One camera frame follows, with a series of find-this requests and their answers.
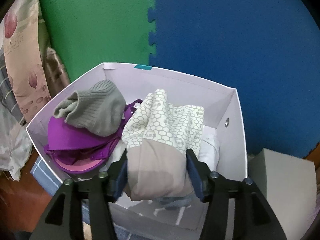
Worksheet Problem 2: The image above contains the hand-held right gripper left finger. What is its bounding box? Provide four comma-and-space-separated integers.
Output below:
36, 152, 128, 240

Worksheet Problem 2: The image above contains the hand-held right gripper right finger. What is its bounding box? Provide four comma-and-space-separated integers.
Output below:
186, 148, 288, 240

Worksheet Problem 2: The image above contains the honeycomb patterned underwear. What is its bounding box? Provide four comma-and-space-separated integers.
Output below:
122, 89, 205, 202

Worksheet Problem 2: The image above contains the purple bra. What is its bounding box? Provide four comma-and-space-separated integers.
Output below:
44, 99, 143, 174

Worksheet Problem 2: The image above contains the grey knitted sock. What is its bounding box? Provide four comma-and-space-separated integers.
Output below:
53, 79, 127, 137

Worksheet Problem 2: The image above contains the white shoe box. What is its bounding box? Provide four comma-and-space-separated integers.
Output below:
26, 62, 248, 233

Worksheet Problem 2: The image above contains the blue checked cloth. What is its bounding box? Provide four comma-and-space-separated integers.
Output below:
30, 156, 140, 240

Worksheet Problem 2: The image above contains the white floral bedsheet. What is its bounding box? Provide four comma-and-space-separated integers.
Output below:
0, 105, 33, 182

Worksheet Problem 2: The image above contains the brown wooden panel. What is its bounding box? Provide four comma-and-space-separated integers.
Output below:
302, 140, 320, 176

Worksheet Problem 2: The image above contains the brown patterned cloth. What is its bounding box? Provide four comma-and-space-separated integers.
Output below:
44, 46, 72, 93

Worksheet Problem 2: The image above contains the grey plaid blanket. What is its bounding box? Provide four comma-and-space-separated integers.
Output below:
0, 47, 26, 126

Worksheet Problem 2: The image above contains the blue foam mat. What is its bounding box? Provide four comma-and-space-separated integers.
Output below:
147, 0, 320, 160

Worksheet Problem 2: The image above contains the beige floral pillow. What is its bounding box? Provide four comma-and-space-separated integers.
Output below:
0, 0, 55, 126

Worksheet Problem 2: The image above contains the green foam mat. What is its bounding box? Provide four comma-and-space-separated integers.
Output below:
40, 0, 157, 83

